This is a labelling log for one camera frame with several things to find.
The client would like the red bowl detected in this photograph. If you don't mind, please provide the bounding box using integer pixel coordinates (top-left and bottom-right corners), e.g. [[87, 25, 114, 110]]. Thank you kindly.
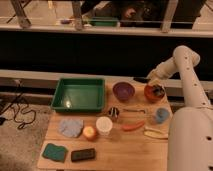
[[144, 85, 165, 103]]

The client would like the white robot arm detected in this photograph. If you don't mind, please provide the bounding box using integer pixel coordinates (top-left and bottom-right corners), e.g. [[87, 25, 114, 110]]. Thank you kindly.
[[147, 45, 213, 171]]

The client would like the small metal cup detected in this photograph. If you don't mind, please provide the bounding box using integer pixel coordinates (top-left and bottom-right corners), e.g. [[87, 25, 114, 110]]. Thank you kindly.
[[108, 107, 120, 121]]

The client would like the small metal hook tool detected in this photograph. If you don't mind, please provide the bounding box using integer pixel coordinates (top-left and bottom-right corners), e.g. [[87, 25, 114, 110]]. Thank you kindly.
[[123, 109, 146, 114]]

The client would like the black sponge block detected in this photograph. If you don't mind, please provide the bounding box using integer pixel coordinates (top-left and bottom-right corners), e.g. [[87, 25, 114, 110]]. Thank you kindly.
[[71, 148, 96, 162]]

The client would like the light blue cloth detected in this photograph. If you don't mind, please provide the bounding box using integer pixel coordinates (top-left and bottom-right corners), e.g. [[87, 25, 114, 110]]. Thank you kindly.
[[58, 119, 84, 138]]

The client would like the purple bowl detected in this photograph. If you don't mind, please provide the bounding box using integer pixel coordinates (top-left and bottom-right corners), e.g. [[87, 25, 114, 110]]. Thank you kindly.
[[113, 82, 135, 102]]

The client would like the green sponge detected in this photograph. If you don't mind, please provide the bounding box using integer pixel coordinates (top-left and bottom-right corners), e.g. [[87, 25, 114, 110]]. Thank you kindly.
[[42, 143, 68, 162]]

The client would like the green plastic tray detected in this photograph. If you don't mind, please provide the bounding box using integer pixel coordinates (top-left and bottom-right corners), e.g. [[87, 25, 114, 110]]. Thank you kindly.
[[51, 78, 105, 113]]

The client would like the orange carrot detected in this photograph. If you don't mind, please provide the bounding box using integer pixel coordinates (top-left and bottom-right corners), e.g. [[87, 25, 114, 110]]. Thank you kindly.
[[121, 121, 145, 131]]

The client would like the red yellow apple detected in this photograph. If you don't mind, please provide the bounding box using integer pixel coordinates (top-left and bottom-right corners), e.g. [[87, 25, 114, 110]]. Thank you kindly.
[[83, 126, 97, 141]]

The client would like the white cup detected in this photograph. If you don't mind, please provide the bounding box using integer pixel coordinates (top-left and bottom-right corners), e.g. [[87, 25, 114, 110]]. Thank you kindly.
[[96, 117, 113, 135]]

